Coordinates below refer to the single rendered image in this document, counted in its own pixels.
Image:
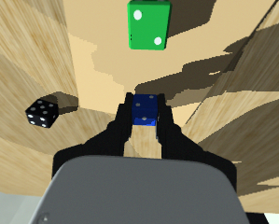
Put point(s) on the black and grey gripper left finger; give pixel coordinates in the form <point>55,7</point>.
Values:
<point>107,142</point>

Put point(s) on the brown mat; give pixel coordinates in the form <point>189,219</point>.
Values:
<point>203,37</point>

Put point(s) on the black die with white pips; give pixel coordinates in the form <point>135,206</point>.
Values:
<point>42,113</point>

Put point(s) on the dark blue die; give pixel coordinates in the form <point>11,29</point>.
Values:
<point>144,109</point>

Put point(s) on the green die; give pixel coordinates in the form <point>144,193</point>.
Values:
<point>148,23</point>

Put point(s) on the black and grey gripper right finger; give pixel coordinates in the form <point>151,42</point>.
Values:
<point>177,146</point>

